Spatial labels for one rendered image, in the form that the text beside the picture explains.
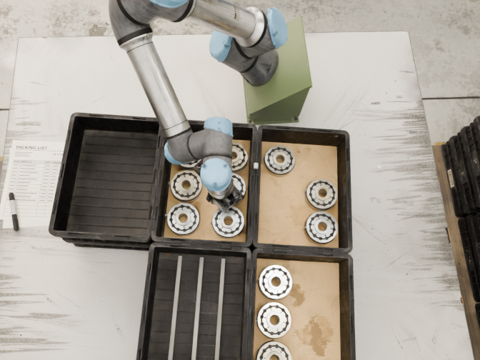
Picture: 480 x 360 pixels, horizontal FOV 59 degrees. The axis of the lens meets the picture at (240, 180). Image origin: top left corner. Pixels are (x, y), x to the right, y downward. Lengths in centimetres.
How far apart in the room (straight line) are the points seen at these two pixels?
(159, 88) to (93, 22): 175
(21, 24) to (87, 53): 117
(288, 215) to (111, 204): 58
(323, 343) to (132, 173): 81
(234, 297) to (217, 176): 46
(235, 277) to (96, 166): 59
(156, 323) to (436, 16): 251
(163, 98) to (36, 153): 71
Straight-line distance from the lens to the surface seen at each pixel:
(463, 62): 300
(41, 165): 171
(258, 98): 156
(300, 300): 138
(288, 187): 143
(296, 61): 151
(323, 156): 150
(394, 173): 170
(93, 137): 154
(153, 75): 116
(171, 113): 116
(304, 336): 138
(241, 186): 139
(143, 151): 148
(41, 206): 166
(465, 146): 228
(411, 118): 181
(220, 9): 121
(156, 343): 137
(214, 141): 108
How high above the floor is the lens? 219
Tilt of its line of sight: 72 degrees down
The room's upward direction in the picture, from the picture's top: 7 degrees clockwise
